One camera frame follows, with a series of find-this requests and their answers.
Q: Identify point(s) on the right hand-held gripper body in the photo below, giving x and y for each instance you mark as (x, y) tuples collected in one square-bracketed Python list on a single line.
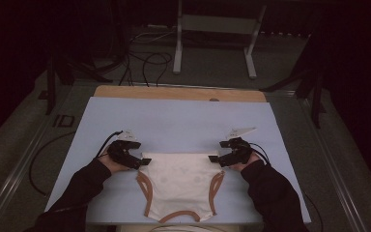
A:
[(241, 151)]

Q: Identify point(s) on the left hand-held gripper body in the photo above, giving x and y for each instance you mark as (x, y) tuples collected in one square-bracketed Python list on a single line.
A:
[(120, 153)]

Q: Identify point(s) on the white baby bodysuit brown trim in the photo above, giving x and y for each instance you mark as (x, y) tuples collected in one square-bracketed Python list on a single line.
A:
[(180, 183)]

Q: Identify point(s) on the person's right hand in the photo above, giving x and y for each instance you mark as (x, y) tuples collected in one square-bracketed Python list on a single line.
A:
[(248, 162)]

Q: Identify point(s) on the person's left hand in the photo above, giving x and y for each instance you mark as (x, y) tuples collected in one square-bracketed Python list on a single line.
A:
[(114, 166)]

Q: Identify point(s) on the light blue mat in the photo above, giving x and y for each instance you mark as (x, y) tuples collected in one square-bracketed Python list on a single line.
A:
[(174, 125)]

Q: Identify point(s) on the black metal stand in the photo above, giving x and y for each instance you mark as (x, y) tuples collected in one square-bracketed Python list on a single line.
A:
[(51, 83), (317, 96)]

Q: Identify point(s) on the white metal stand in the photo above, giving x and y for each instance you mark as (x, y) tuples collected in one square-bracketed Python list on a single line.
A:
[(219, 24)]

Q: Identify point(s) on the metal floor rail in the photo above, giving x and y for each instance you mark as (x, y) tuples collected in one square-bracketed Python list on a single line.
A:
[(16, 175), (333, 179)]

